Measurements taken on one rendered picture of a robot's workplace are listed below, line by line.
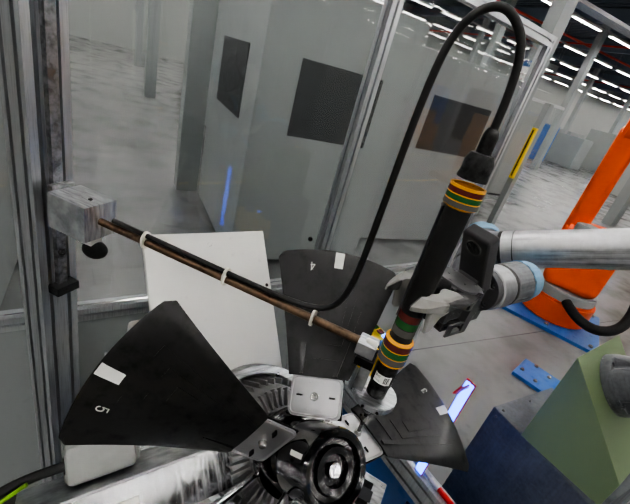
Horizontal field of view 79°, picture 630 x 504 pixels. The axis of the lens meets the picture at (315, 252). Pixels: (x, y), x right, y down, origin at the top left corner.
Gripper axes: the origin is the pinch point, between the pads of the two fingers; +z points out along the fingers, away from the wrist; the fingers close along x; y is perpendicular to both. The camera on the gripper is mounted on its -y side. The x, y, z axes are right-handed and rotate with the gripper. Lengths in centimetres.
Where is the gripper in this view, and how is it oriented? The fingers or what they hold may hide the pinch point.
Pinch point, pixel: (406, 291)
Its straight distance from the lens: 52.9
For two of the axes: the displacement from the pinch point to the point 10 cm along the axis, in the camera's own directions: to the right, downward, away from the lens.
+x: -5.3, -5.0, 6.8
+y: -2.6, 8.6, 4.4
